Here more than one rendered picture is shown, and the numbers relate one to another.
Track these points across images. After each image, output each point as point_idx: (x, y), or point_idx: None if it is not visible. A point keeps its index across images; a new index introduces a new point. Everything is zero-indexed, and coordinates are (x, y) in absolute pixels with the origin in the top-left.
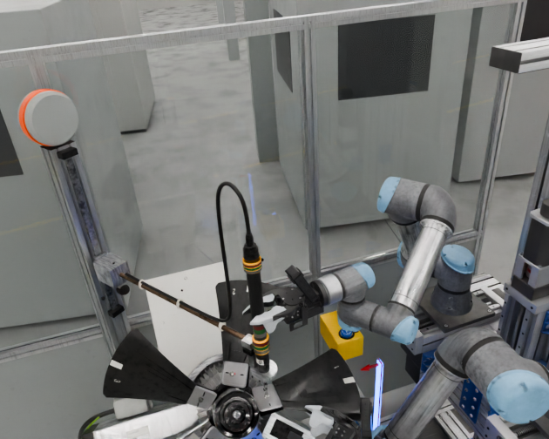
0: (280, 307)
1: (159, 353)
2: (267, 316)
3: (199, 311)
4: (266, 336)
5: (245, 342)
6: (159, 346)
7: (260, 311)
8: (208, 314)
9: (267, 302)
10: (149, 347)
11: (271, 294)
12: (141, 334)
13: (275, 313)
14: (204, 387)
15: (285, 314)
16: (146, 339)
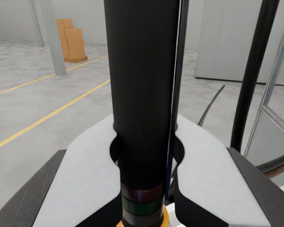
0: (92, 204)
1: (200, 119)
2: (84, 133)
3: None
4: (125, 223)
5: (171, 204)
6: (282, 187)
7: (112, 111)
8: (274, 161)
9: (178, 165)
10: (207, 108)
11: (254, 212)
12: (219, 92)
13: (70, 164)
14: (170, 188)
15: (7, 201)
16: (214, 99)
